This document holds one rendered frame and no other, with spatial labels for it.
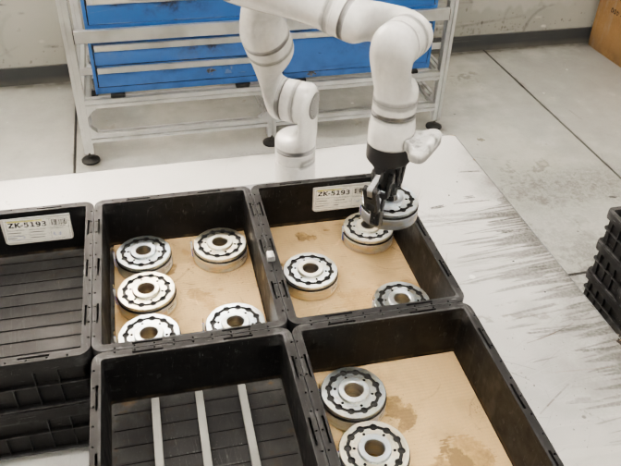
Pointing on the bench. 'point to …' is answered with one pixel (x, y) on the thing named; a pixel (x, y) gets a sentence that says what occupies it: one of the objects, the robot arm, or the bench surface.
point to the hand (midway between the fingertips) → (382, 211)
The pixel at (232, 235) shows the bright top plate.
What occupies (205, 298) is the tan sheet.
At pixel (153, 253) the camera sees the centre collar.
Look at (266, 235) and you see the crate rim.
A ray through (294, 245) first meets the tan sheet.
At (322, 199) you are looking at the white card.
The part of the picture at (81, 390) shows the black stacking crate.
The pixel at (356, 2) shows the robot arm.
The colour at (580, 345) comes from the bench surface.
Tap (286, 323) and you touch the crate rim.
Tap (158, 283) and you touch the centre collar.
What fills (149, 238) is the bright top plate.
